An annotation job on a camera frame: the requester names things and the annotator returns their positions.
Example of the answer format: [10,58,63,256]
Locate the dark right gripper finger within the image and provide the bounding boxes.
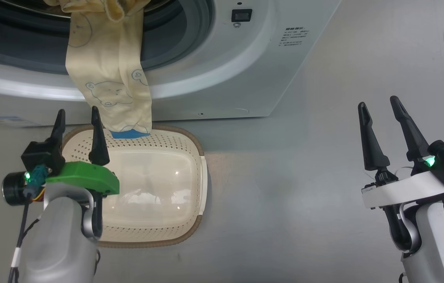
[389,96,431,165]
[357,101,391,171]

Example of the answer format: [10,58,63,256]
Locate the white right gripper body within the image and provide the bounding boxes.
[361,171,444,209]

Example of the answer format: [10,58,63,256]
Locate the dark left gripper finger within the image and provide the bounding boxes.
[50,109,66,162]
[88,106,111,166]

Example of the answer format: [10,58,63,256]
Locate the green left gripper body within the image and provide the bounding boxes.
[45,161,120,196]

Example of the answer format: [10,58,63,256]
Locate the cream clothes with blue cuffs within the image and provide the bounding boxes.
[43,0,153,139]

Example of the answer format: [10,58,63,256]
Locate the cream perforated laundry basket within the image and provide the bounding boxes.
[60,124,208,248]

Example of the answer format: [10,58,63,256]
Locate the white front-load washing machine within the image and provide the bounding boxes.
[0,0,342,126]

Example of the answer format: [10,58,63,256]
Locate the black door latch socket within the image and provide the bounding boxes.
[231,9,253,22]

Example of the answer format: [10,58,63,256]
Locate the blue energy label sticker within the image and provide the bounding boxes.
[0,115,43,128]

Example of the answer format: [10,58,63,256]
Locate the round drain filter cover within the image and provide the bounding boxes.
[198,108,251,117]

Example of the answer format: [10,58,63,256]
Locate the printed text label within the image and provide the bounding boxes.
[279,27,311,48]

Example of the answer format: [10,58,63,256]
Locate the teal left camera connector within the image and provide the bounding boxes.
[25,165,47,197]

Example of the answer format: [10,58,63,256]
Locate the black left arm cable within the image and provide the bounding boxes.
[7,193,31,283]

